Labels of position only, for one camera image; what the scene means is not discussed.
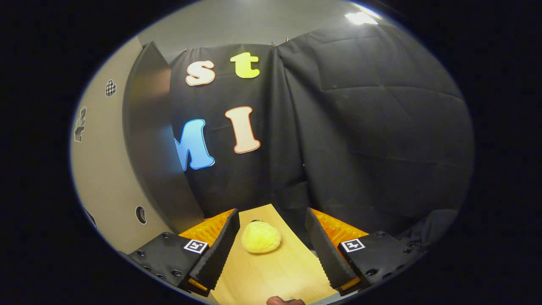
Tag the dark grey cabinet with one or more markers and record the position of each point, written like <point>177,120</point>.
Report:
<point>148,127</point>

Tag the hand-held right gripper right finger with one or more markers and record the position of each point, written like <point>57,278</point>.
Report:
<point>326,258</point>

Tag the black backdrop cloth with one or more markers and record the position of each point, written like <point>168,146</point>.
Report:
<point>360,127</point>

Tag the yellow plush toy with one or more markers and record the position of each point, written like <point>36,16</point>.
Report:
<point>260,237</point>

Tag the long ceiling light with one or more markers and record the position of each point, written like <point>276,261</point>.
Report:
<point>360,18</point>

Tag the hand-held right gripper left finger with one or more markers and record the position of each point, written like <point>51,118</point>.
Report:
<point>220,254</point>

